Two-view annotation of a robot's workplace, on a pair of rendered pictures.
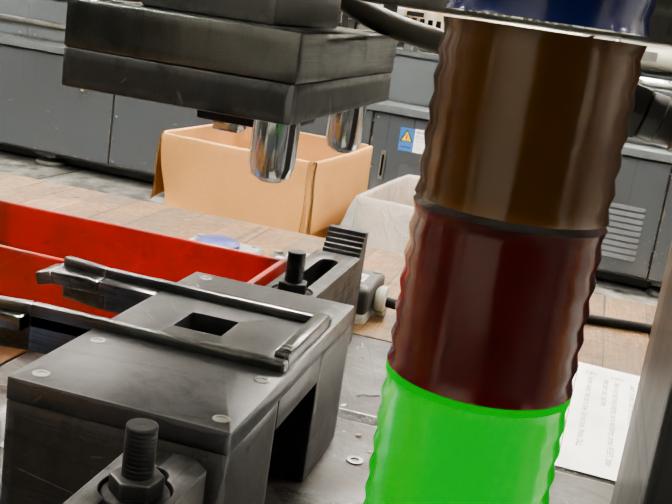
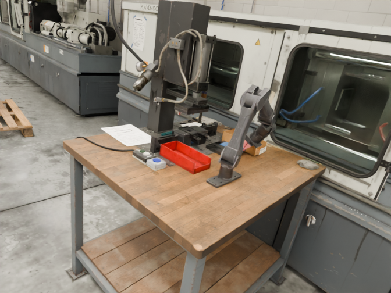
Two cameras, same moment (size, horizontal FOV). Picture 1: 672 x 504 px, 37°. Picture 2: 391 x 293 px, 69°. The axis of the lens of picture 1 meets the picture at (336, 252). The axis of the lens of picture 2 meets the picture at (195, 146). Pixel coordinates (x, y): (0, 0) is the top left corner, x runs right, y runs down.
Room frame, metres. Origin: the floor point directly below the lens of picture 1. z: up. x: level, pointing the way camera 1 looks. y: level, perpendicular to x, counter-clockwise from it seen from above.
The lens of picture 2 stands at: (1.86, 0.80, 1.53)
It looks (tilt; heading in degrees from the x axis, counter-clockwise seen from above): 22 degrees down; 206
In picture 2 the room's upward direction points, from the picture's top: 9 degrees clockwise
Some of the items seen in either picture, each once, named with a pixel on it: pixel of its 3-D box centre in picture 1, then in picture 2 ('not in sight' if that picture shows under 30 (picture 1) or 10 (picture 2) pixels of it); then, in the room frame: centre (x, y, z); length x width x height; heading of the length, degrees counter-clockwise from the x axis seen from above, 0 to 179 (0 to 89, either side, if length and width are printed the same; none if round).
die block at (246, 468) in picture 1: (199, 422); (189, 137); (0.47, 0.06, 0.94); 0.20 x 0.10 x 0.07; 167
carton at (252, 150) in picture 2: not in sight; (244, 142); (0.23, 0.32, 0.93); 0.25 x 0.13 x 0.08; 77
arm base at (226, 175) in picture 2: not in sight; (226, 171); (0.72, 0.41, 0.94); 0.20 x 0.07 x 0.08; 167
